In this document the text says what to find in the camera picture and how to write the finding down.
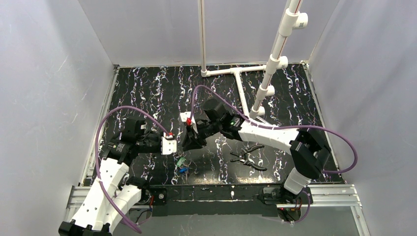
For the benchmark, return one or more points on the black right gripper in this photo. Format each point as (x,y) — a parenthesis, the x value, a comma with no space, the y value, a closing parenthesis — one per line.
(194,138)

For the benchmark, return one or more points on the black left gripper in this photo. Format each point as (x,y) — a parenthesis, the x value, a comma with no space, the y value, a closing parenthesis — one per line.
(156,143)

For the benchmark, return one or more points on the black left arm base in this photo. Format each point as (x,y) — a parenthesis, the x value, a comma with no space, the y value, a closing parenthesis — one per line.
(153,198)

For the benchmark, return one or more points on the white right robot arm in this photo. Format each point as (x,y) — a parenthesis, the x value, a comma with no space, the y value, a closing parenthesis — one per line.
(307,147)

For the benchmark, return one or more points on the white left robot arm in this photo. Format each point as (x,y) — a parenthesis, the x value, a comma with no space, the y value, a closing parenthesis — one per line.
(107,203)

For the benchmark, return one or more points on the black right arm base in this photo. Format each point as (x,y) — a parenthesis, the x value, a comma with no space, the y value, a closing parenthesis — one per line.
(298,204)

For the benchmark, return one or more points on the green key tag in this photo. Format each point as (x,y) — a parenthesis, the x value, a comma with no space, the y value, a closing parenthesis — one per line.
(180,162)

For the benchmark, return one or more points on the blue key tag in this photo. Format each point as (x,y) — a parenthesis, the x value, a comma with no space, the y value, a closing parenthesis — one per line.
(183,170)

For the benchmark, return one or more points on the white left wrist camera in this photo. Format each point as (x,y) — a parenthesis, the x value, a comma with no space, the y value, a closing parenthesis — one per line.
(168,144)

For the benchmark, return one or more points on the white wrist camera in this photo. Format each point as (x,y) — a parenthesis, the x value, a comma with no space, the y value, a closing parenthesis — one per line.
(186,118)
(168,144)

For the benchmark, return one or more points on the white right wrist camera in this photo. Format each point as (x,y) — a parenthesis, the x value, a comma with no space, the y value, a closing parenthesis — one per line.
(186,118)

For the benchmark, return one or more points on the aluminium front rail frame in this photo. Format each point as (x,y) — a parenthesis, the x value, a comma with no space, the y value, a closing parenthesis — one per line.
(233,210)

